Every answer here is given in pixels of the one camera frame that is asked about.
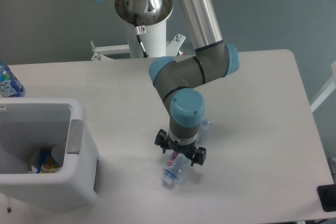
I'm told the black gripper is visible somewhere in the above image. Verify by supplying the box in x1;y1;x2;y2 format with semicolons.
154;129;207;167

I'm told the crushed clear plastic bottle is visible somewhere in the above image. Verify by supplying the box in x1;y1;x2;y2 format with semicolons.
161;119;212;188

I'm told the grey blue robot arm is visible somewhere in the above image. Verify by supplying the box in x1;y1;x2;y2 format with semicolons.
95;0;240;165

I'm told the white trash can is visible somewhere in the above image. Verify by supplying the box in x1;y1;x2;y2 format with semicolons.
1;98;100;207

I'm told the colourful snack wrapper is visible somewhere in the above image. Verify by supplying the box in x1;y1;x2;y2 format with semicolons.
36;147;61;174

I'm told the black device at table edge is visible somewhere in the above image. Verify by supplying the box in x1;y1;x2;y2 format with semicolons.
317;184;335;212

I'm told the blue labelled water bottle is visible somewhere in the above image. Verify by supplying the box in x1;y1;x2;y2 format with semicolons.
1;62;25;98

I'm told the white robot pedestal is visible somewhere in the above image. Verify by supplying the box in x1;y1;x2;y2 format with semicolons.
90;13;186;61

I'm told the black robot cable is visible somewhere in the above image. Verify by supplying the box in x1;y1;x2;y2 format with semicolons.
133;13;150;59

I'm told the white frame at right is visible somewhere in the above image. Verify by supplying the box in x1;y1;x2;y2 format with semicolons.
309;61;336;113

